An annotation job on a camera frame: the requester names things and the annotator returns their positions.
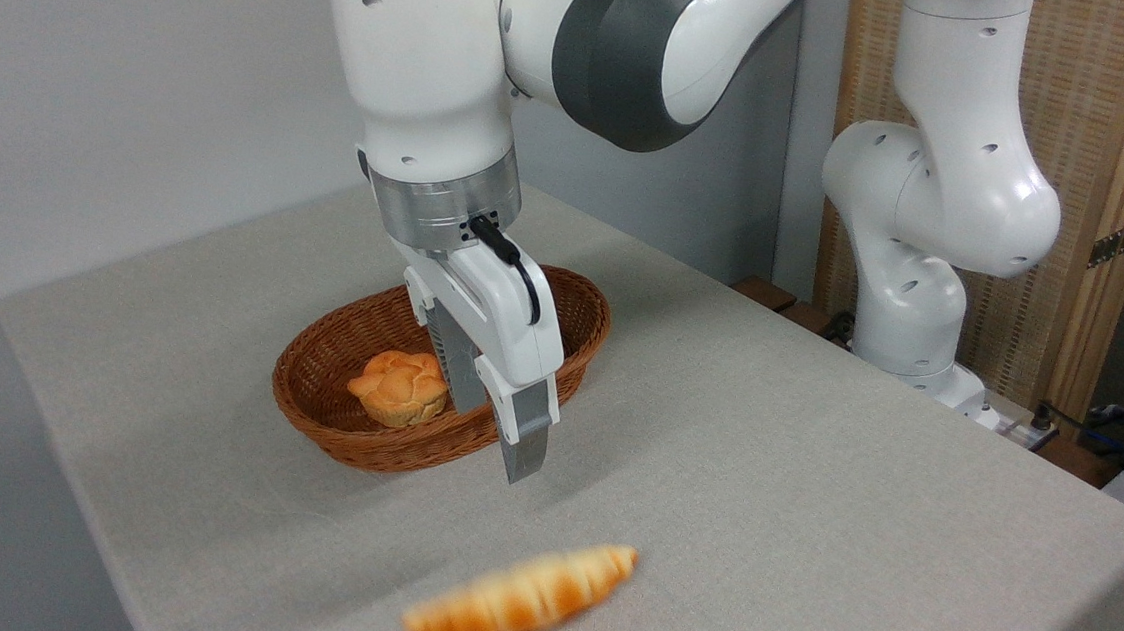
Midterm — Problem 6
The wooden woven folding screen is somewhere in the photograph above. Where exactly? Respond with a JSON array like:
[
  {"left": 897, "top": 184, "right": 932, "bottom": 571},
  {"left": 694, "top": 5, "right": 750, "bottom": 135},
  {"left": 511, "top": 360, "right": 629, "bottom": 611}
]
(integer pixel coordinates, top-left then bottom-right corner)
[{"left": 806, "top": 0, "right": 1124, "bottom": 431}]

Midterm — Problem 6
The long braided bread loaf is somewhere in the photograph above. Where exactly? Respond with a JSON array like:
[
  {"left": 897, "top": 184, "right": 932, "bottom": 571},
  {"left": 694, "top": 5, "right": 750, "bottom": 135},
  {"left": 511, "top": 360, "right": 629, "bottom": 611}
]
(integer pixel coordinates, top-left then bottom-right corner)
[{"left": 402, "top": 528, "right": 641, "bottom": 631}]

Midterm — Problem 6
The white power strip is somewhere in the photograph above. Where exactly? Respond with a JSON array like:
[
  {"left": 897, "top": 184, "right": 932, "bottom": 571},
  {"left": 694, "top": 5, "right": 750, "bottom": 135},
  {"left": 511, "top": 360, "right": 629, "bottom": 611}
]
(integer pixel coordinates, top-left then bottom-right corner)
[{"left": 996, "top": 414, "right": 1062, "bottom": 456}]

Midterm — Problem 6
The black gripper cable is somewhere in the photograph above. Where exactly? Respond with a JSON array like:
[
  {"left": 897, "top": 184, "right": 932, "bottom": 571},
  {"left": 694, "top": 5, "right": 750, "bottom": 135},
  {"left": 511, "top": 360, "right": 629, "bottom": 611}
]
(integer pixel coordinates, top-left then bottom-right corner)
[{"left": 461, "top": 214, "right": 549, "bottom": 327}]

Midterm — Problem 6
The round knotted bread roll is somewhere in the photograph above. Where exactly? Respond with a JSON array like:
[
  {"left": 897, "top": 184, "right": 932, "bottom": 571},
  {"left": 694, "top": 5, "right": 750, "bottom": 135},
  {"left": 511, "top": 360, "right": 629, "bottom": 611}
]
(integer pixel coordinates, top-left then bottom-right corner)
[{"left": 344, "top": 346, "right": 452, "bottom": 433}]

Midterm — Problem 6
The brown wicker oval basket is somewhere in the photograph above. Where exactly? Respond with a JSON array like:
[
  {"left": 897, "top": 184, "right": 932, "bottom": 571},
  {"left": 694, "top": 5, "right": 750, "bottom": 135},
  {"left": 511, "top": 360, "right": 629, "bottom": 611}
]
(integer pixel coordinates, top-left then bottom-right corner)
[{"left": 266, "top": 243, "right": 616, "bottom": 490}]

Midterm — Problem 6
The black floor cable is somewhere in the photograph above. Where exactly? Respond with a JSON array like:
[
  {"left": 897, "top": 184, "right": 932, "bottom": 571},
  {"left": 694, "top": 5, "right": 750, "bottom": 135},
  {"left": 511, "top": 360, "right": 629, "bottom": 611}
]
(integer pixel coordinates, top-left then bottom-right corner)
[{"left": 1030, "top": 400, "right": 1124, "bottom": 473}]

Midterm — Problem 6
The black metal screen hinge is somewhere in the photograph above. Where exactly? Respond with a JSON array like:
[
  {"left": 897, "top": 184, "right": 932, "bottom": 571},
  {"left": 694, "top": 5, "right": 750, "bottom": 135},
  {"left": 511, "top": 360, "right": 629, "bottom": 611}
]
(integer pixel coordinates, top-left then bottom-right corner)
[{"left": 1087, "top": 212, "right": 1124, "bottom": 272}]

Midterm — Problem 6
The grey tablecloth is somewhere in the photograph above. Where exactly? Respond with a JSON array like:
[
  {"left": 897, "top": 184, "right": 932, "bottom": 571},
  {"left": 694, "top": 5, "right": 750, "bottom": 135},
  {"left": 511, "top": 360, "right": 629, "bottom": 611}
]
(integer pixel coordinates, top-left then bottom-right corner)
[{"left": 0, "top": 133, "right": 1124, "bottom": 631}]

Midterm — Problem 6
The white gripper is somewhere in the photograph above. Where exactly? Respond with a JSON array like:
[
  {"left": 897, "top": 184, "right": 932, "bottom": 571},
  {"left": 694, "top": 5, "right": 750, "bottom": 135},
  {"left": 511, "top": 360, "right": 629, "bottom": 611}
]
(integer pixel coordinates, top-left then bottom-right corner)
[{"left": 381, "top": 233, "right": 574, "bottom": 488}]

